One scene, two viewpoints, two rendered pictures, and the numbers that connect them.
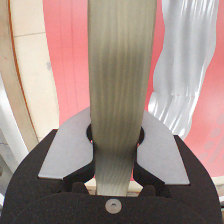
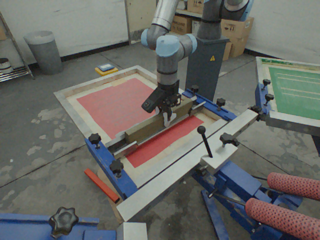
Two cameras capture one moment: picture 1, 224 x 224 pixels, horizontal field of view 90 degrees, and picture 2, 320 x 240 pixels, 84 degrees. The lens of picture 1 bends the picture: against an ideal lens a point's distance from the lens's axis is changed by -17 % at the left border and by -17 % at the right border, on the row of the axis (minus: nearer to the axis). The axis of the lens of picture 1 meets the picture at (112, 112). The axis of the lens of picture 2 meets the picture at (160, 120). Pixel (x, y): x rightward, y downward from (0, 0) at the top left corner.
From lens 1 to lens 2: 0.69 m
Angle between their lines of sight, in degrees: 37
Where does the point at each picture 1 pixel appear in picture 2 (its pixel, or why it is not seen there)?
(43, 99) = (180, 143)
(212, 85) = (142, 118)
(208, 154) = not seen: hidden behind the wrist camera
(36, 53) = (169, 150)
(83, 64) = (162, 139)
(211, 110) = (146, 114)
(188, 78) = not seen: hidden behind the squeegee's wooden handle
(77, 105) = (174, 135)
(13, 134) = (196, 138)
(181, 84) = not seen: hidden behind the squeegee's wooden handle
